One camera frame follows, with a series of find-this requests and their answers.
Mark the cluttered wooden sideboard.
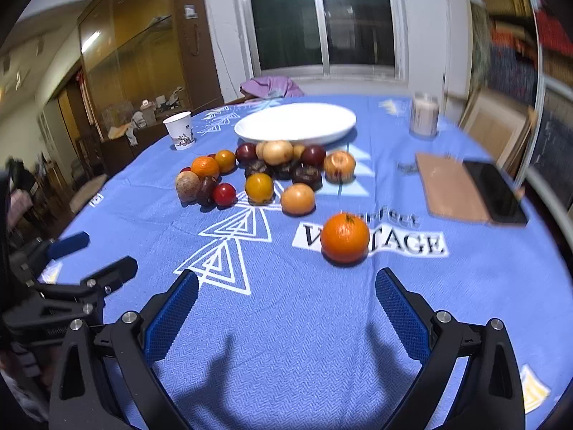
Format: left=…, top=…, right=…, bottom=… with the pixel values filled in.
left=101, top=99, right=189, bottom=175

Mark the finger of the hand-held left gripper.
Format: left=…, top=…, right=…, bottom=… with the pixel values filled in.
left=9, top=232, right=90, bottom=285
left=33, top=256, right=139, bottom=312

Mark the tan leather wallet case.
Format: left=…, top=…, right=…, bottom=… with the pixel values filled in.
left=415, top=152, right=529, bottom=227

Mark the small yellow-orange fruit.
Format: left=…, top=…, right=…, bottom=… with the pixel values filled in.
left=214, top=149, right=236, bottom=173

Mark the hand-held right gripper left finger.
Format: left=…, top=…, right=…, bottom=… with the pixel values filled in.
left=48, top=270, right=200, bottom=430

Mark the wooden glass-door cabinet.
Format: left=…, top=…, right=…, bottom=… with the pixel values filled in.
left=76, top=0, right=225, bottom=153

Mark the blue printed tablecloth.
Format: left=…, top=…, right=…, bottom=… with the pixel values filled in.
left=45, top=94, right=560, bottom=430

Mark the tan red-blushed apple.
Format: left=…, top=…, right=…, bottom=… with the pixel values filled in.
left=323, top=150, right=356, bottom=183

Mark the black smartphone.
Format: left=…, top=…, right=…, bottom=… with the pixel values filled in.
left=462, top=160, right=529, bottom=225

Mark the beige drink can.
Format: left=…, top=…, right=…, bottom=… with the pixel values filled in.
left=409, top=92, right=439, bottom=139

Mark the shelf of patterned rugs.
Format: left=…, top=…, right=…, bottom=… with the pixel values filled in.
left=470, top=0, right=573, bottom=144

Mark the purple cloth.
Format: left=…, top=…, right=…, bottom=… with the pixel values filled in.
left=240, top=76, right=306, bottom=98

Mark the white oval plate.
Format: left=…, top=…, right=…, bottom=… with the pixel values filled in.
left=234, top=102, right=357, bottom=145

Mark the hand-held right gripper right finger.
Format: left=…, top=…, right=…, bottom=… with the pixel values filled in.
left=375, top=267, right=525, bottom=430

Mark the white-framed window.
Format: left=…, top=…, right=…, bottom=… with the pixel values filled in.
left=233, top=0, right=408, bottom=82

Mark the tan brown fruit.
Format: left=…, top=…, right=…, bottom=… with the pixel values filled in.
left=175, top=171, right=200, bottom=203

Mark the large orange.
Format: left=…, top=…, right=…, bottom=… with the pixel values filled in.
left=321, top=212, right=370, bottom=264

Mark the tan round fruit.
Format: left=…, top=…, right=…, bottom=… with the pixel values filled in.
left=262, top=140, right=294, bottom=166

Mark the white paper cup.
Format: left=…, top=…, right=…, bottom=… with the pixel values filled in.
left=163, top=111, right=196, bottom=151

